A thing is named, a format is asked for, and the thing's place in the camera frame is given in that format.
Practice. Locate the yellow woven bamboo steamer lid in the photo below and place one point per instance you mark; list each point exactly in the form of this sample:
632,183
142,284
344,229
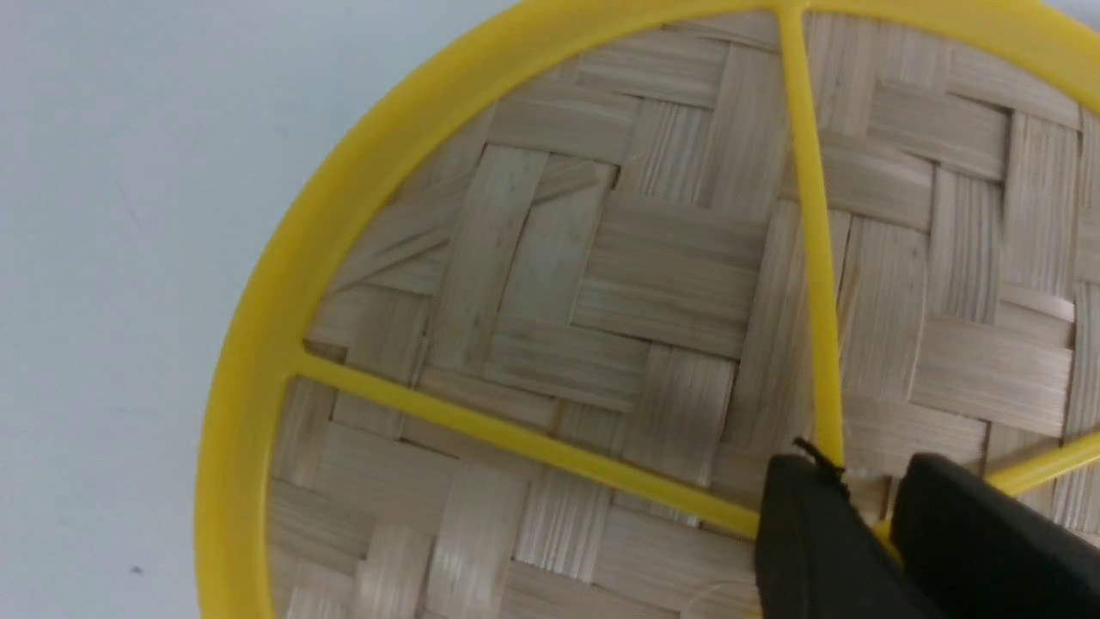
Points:
525,344

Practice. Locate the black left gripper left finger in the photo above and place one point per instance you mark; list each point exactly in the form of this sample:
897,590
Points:
814,555

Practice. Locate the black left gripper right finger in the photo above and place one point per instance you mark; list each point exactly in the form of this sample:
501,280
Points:
977,553

